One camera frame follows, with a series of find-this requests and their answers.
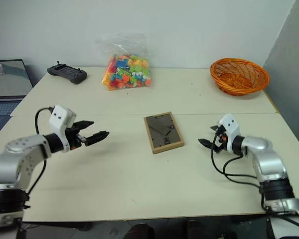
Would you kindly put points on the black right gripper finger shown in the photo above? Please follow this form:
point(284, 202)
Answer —
point(214, 128)
point(205, 143)

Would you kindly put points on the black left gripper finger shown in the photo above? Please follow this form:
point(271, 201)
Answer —
point(84, 124)
point(97, 137)

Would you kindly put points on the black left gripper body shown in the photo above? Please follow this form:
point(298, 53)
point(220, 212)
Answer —
point(73, 139)

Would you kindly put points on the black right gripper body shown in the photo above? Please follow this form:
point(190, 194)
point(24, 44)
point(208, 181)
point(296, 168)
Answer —
point(220, 142)

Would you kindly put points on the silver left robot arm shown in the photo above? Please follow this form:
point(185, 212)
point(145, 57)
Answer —
point(17, 159)

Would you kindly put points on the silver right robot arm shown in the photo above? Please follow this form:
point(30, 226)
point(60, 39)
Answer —
point(269, 166)

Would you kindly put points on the laptop computer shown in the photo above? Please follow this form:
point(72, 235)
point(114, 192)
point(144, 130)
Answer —
point(5, 87)

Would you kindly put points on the black handheld remote controller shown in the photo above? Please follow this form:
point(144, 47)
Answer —
point(66, 72)

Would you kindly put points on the orange wicker basket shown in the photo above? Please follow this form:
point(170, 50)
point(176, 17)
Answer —
point(240, 76)

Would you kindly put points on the bag of colourful toy blocks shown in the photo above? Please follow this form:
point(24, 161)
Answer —
point(127, 72)

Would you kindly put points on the dark rounded shape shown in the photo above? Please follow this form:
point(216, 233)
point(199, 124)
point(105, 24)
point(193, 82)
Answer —
point(139, 231)

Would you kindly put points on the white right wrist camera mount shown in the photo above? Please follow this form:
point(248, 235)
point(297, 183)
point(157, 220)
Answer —
point(231, 130)

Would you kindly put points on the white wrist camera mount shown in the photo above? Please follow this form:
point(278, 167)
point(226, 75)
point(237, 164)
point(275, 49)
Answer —
point(60, 120)
point(231, 130)

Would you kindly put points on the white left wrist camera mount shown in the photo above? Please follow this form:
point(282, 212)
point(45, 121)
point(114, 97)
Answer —
point(60, 120)

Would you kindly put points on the wooden picture frame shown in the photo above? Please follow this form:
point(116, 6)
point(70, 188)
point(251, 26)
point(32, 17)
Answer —
point(163, 132)

